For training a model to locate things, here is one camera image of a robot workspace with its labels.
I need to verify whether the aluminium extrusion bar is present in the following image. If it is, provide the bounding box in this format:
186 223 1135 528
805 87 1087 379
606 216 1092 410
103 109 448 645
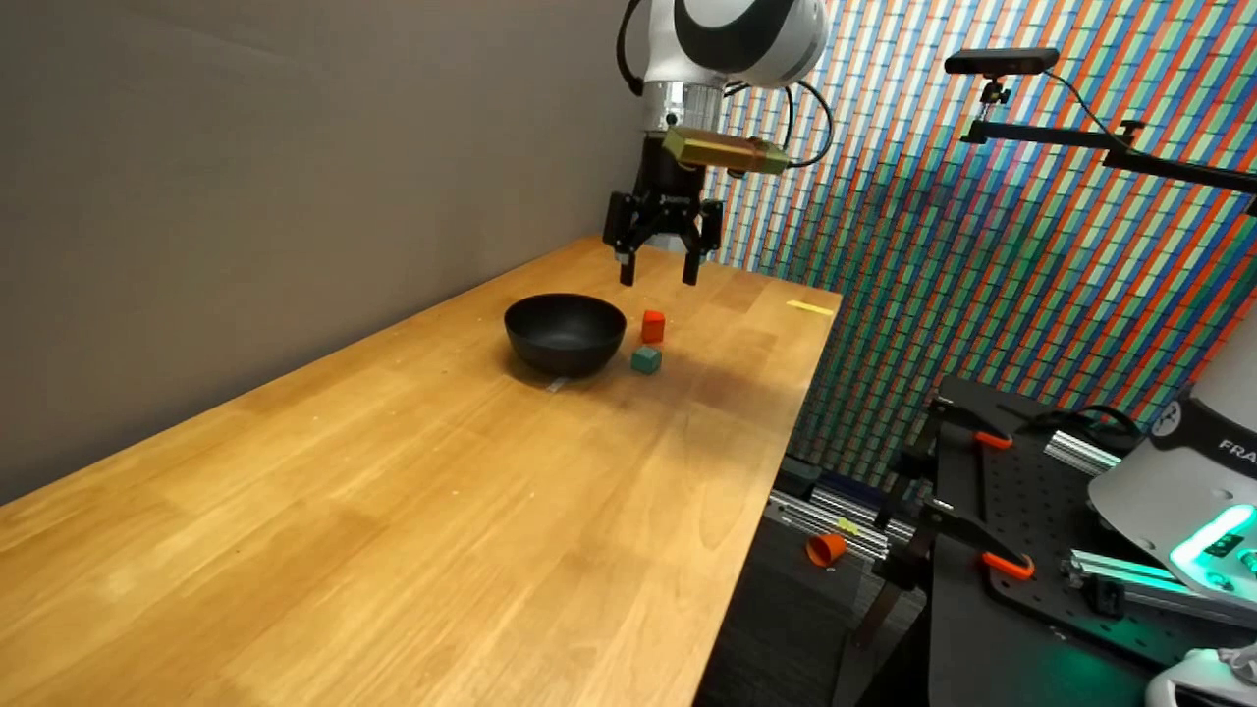
1064 545 1257 617
1041 428 1133 481

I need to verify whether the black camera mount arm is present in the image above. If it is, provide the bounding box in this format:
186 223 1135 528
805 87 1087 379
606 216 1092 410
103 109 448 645
958 74 1257 206

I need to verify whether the black bowl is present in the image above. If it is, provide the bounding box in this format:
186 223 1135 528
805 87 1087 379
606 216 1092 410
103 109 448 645
504 292 627 391

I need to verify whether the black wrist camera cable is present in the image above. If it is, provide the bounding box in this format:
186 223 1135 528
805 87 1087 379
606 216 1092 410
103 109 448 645
783 74 842 173

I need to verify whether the striped aluminium rail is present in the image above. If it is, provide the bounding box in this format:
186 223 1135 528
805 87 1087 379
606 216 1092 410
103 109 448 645
765 487 922 567

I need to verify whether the black forearm cable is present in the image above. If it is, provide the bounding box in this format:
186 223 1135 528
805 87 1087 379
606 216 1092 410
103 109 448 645
614 0 647 97

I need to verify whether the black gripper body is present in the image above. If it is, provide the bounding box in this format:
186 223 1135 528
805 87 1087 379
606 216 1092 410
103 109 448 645
600 133 725 254

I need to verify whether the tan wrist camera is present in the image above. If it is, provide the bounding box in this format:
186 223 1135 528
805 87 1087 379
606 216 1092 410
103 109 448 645
661 126 796 182

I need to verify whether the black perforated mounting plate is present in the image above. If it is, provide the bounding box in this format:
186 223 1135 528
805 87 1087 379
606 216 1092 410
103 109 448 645
920 379 1257 707

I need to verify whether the black cable loop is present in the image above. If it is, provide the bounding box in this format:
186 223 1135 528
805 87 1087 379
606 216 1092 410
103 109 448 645
1016 398 1147 444

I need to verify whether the black exterior camera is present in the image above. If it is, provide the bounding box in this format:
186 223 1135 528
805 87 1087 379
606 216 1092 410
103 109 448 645
940 42 1064 79

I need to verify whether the wooden table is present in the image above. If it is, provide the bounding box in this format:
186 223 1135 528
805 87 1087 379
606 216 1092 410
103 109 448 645
0 0 661 506

